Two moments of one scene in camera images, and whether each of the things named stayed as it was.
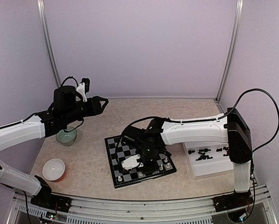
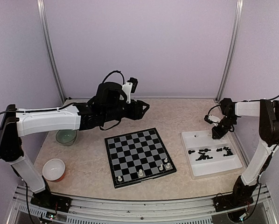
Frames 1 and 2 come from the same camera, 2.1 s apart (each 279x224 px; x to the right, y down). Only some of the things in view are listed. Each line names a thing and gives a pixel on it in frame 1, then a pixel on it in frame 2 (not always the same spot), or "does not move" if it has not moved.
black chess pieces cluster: [203, 156] does not move
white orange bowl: [53, 170] does not move
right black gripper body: [154, 166] → [227, 124]
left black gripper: [94, 107] → [136, 112]
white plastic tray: [206, 159] does not move
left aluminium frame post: [41, 4] does not move
